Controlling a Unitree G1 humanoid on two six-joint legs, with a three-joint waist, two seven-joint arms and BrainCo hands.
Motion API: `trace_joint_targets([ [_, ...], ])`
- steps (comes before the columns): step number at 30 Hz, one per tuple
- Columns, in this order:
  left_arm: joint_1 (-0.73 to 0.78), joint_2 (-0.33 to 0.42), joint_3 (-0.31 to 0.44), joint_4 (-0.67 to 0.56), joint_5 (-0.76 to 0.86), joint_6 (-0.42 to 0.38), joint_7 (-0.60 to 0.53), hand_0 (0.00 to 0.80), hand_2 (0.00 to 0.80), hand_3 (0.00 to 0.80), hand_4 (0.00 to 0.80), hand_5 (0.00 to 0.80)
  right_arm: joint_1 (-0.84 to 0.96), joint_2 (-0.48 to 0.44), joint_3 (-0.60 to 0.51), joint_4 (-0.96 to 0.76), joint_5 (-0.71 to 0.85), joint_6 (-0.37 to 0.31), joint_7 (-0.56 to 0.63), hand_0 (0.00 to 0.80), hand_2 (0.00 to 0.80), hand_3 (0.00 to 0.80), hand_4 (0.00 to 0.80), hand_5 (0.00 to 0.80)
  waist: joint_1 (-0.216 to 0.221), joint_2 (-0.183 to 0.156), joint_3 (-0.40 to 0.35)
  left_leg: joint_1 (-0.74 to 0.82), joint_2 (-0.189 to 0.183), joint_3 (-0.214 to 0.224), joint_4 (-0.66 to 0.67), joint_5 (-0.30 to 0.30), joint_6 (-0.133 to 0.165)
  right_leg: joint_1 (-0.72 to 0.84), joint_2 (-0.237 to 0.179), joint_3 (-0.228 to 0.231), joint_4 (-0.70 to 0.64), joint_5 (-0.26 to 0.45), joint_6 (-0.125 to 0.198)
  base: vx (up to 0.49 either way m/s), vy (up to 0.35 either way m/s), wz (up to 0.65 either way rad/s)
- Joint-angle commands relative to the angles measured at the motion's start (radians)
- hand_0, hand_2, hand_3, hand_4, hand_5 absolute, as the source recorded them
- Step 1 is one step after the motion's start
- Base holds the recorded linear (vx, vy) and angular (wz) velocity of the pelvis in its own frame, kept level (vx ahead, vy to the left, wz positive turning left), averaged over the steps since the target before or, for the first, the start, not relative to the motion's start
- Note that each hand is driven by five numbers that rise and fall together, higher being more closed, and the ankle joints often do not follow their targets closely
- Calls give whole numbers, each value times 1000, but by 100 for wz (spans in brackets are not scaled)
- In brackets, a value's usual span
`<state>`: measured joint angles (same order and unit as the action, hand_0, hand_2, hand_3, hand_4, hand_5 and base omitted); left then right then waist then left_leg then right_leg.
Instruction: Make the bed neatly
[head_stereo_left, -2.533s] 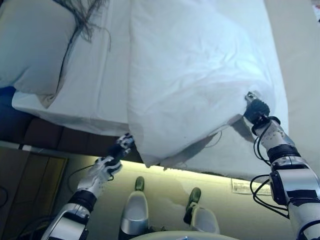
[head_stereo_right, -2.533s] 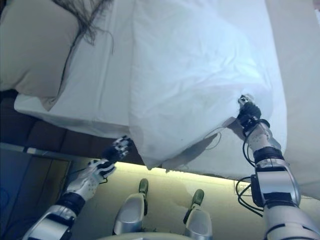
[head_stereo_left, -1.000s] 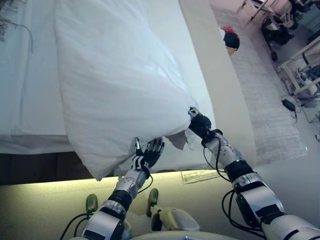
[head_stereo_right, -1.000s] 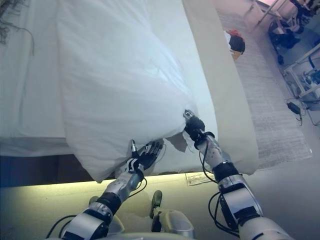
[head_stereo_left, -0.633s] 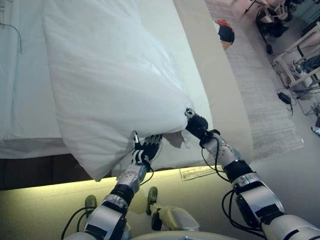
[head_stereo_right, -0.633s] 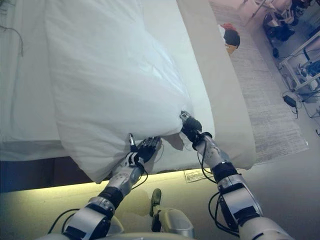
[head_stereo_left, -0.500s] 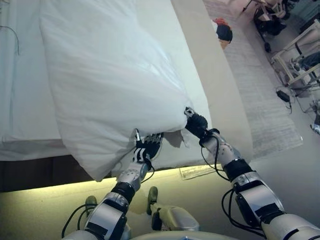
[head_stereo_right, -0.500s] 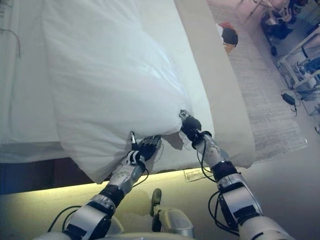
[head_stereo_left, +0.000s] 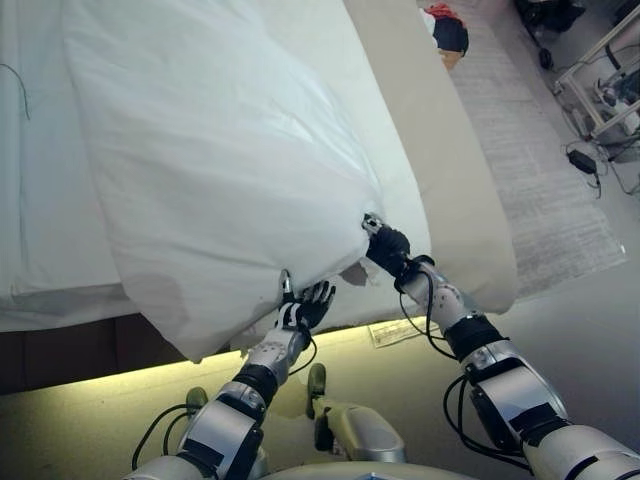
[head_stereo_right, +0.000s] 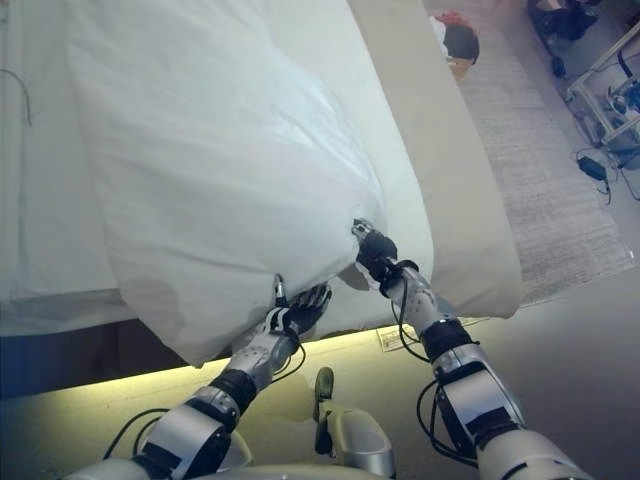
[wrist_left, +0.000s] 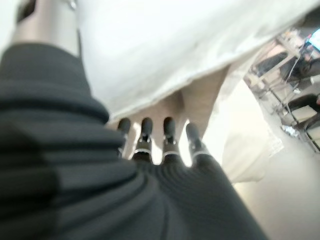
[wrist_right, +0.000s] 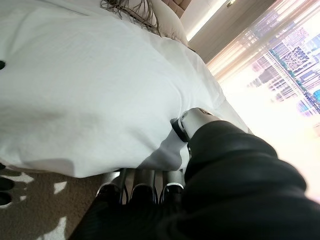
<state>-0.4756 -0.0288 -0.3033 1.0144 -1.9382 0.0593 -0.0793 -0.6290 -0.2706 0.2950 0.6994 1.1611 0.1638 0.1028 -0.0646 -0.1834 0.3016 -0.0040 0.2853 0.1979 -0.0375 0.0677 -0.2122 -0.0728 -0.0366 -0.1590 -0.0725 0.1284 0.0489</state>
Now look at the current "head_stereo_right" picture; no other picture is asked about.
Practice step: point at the grey area rug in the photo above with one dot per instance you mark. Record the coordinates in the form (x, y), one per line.
(540, 175)

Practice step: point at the white metal frame rack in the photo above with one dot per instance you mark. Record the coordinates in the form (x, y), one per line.
(611, 131)

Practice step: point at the wicker laundry basket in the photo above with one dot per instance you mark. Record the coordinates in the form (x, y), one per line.
(460, 69)

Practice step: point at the white duvet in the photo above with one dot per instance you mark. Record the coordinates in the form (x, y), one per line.
(225, 150)

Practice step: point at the red garment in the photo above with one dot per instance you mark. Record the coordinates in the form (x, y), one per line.
(450, 19)

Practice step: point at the black garment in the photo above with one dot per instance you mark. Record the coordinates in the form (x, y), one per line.
(462, 42)

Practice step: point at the white garment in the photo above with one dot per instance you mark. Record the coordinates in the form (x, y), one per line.
(440, 35)

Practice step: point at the silver robot right leg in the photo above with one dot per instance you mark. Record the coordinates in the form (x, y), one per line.
(360, 435)

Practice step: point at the dark robot right foot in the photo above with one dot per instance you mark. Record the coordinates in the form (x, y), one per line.
(324, 382)

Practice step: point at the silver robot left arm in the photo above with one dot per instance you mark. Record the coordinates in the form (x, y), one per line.
(190, 430)

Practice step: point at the white mattress sheet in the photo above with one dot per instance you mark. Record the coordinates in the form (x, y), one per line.
(45, 200)

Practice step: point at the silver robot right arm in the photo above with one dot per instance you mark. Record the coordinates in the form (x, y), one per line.
(480, 395)

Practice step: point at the brown upholstered bed frame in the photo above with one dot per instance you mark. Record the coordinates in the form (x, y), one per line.
(75, 360)

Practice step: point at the silver robot left leg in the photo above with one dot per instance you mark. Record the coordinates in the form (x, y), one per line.
(242, 450)

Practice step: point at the black power adapter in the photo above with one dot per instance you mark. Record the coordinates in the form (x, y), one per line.
(592, 167)

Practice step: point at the black wheeled robot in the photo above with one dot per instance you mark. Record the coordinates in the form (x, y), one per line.
(560, 20)

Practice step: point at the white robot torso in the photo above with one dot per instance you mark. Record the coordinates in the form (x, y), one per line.
(250, 472)

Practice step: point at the silver robot leg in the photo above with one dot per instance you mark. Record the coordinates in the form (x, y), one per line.
(242, 450)
(360, 435)

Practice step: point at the small patterned floor mat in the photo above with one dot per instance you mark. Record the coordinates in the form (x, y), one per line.
(400, 341)

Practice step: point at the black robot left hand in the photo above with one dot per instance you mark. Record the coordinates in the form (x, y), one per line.
(302, 312)

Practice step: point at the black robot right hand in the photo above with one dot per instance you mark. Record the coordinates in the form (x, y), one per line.
(375, 250)

